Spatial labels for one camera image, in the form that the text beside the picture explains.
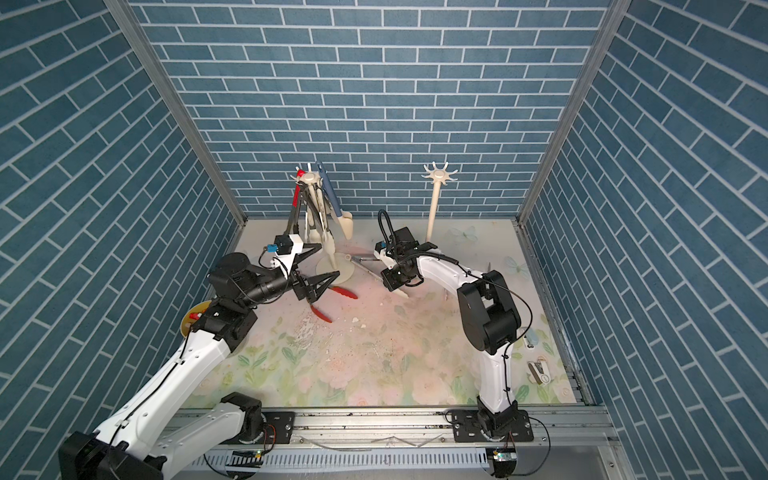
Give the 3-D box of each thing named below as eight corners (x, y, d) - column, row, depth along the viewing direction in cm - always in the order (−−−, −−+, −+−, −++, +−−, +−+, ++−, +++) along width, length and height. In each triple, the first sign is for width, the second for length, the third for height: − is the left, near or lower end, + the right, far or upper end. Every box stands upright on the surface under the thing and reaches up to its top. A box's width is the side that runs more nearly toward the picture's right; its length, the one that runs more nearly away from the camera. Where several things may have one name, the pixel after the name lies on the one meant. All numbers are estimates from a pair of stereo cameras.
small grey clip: (532, 384, 83) (535, 381, 81) (525, 359, 87) (528, 356, 85) (549, 384, 83) (553, 381, 81) (541, 359, 88) (545, 356, 85)
